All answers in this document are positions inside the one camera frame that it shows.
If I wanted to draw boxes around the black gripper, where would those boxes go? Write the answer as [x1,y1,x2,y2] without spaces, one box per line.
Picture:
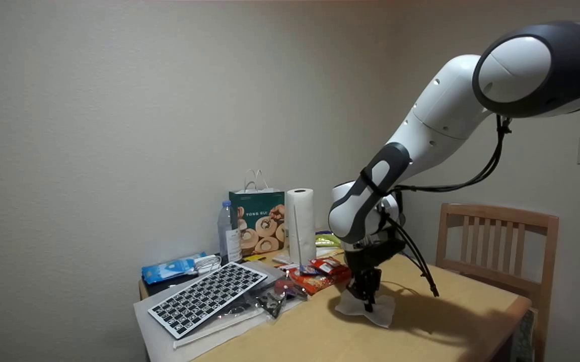
[348,251,384,314]

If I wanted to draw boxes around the white paper tissue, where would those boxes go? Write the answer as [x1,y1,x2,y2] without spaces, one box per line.
[331,283,399,331]

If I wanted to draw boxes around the blue tissue pack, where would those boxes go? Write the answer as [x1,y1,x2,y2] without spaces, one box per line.
[138,251,219,291]

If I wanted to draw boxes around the yellow green package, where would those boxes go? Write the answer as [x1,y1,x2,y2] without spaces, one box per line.
[313,232,346,251]

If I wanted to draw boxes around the dark shiny snack wrapper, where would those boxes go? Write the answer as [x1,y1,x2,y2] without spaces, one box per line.
[254,277,308,321]

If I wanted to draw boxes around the white paper towel roll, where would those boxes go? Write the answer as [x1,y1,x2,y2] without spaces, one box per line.
[283,185,317,271]

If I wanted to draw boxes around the green pastry print gift bag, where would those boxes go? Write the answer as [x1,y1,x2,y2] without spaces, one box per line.
[227,180,288,261]

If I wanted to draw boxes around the wooden slatted chair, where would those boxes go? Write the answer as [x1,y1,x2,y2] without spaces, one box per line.
[432,201,561,362]

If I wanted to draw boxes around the clear plastic water bottle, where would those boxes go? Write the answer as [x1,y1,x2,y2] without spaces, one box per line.
[218,199,243,265]

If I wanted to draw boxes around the grey patterned cloth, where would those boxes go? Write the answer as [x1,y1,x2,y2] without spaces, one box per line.
[508,309,538,362]

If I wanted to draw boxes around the black white checkerboard board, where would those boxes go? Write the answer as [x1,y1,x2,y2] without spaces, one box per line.
[146,261,269,343]

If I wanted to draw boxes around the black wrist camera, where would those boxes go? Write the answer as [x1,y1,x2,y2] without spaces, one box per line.
[340,232,406,267]

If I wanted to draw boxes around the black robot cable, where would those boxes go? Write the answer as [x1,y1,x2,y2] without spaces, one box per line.
[381,113,513,298]

